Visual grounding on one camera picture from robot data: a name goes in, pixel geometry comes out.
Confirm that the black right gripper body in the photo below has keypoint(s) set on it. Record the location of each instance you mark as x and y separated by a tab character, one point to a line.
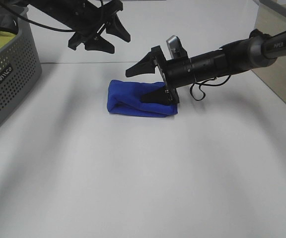
175	73

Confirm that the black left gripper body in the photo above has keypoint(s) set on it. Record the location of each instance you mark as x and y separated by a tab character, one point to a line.
88	20

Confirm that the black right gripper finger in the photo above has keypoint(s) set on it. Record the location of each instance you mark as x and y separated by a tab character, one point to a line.
144	66
156	96

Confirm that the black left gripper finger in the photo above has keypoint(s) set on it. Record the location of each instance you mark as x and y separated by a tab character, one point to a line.
97	43
115	27

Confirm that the blue towel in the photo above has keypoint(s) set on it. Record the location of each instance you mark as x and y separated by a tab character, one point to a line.
124	98

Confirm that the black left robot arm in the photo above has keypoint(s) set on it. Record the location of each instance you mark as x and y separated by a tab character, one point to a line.
57	9

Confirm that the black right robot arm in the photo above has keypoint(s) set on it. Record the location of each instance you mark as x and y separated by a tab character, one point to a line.
257	51

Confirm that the black cloth in basket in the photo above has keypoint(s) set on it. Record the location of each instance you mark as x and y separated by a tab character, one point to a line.
8	23

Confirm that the grey perforated laundry basket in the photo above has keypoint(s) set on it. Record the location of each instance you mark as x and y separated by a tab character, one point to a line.
20	67

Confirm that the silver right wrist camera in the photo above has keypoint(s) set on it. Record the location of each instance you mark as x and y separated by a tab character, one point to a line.
175	47

